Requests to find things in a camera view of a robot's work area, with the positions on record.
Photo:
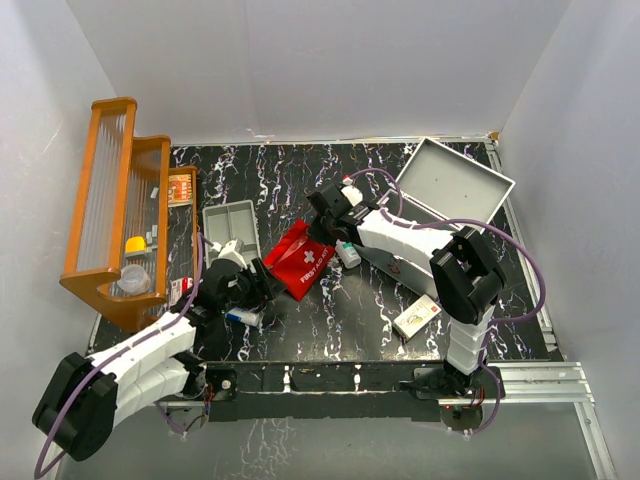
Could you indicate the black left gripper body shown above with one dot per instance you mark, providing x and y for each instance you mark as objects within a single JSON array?
[{"x": 248, "y": 292}]

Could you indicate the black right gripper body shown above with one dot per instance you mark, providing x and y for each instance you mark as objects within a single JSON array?
[{"x": 321, "y": 229}]

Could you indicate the red first aid pouch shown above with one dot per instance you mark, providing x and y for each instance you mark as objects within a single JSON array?
[{"x": 297, "y": 260}]

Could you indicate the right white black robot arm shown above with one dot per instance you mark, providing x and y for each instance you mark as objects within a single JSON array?
[{"x": 454, "y": 267}]

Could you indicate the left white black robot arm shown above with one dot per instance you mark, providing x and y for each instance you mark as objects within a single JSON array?
[{"x": 87, "y": 397}]

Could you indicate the grey plastic medicine case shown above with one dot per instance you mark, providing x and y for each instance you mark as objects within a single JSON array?
[{"x": 437, "y": 183}]

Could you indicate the white cardboard medicine box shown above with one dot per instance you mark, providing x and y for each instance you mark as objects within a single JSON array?
[{"x": 415, "y": 317}]

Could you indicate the white teal label bottle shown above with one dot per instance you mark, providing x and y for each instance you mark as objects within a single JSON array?
[{"x": 347, "y": 254}]

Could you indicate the white blue bandage roll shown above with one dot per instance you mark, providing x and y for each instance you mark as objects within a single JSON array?
[{"x": 246, "y": 317}]

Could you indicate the red white box on shelf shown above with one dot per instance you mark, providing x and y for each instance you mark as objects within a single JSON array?
[{"x": 179, "y": 292}]

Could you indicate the grey divided plastic tray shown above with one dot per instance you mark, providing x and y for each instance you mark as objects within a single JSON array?
[{"x": 235, "y": 220}]

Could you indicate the clear plastic cup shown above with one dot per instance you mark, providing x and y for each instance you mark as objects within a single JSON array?
[{"x": 134, "y": 280}]

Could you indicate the yellow cap bottle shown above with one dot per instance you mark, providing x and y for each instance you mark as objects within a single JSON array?
[{"x": 135, "y": 246}]

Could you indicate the orange wooden tiered shelf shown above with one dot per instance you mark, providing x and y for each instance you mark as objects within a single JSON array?
[{"x": 122, "y": 192}]

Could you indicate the red patterned box on shelf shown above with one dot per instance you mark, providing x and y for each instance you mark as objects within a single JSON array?
[{"x": 180, "y": 190}]

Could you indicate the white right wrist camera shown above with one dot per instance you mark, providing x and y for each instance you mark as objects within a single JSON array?
[{"x": 350, "y": 191}]

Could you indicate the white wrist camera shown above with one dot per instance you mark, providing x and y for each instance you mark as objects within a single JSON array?
[
  {"x": 231, "y": 250},
  {"x": 350, "y": 191}
]

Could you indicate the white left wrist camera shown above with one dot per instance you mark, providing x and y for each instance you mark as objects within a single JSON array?
[{"x": 231, "y": 250}]

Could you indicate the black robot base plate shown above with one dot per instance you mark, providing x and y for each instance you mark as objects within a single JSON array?
[{"x": 320, "y": 390}]

